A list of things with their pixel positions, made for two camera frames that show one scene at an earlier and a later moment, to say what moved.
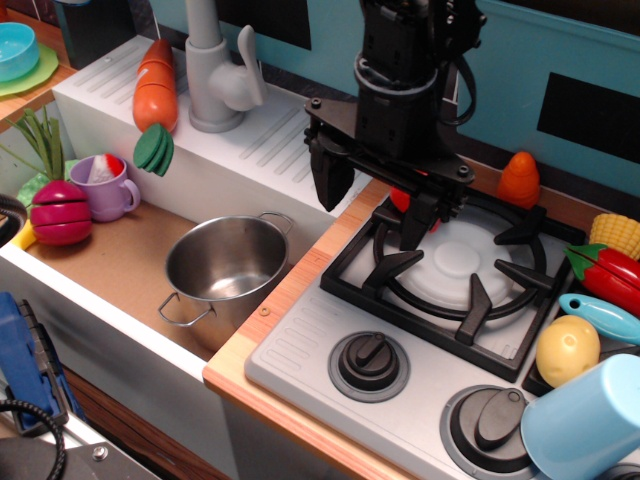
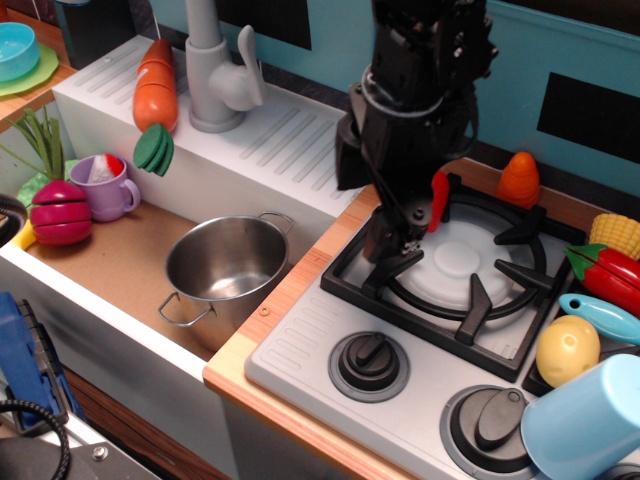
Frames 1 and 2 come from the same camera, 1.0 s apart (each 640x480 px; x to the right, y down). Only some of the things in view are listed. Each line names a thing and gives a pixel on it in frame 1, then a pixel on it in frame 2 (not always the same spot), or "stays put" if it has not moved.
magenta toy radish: x=61 y=211 stays put
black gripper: x=392 y=133 → x=405 y=152
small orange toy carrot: x=518 y=184 stays put
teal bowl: x=19 y=51 stays put
